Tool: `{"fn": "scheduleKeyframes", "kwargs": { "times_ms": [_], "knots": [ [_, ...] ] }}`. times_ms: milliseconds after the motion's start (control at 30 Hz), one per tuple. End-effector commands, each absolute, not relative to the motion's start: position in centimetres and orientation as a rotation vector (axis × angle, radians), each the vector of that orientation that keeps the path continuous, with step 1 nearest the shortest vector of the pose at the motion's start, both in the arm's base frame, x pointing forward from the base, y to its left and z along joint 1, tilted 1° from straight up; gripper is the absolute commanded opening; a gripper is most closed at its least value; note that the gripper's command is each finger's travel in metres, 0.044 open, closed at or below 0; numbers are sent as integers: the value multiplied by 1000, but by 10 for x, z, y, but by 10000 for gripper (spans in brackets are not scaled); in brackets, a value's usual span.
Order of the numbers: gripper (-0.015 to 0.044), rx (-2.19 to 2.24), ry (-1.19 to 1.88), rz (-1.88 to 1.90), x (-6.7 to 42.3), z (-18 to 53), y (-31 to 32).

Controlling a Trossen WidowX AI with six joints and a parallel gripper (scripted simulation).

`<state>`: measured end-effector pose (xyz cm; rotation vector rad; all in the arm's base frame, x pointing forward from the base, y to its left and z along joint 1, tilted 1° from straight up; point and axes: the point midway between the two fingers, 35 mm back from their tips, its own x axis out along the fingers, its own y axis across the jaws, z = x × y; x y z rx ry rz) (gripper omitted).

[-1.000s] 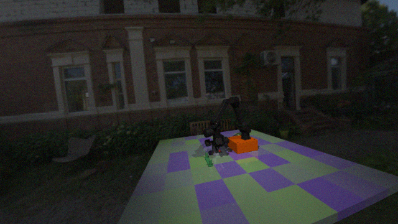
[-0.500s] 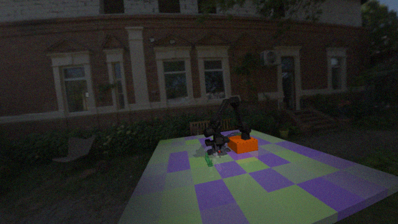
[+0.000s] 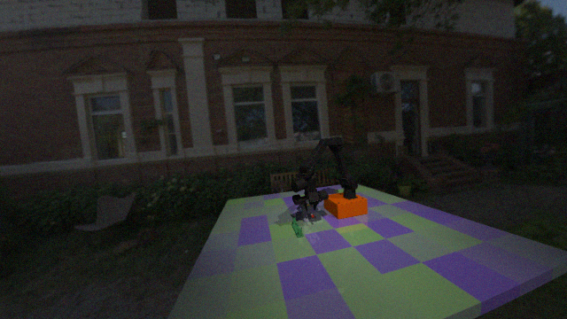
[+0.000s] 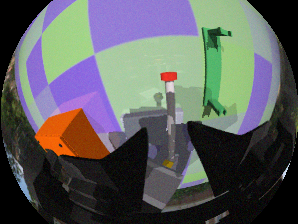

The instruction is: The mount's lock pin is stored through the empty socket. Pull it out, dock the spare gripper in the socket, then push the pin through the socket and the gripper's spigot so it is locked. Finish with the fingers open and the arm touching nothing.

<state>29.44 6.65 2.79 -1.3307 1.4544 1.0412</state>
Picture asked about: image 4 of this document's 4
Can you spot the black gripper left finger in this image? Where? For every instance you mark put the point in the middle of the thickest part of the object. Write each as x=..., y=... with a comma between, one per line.
x=123, y=170

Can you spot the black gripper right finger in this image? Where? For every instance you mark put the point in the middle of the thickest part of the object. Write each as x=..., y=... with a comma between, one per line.
x=222, y=153

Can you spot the grey pin with red head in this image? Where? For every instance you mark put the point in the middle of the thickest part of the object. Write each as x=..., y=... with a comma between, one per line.
x=169, y=78

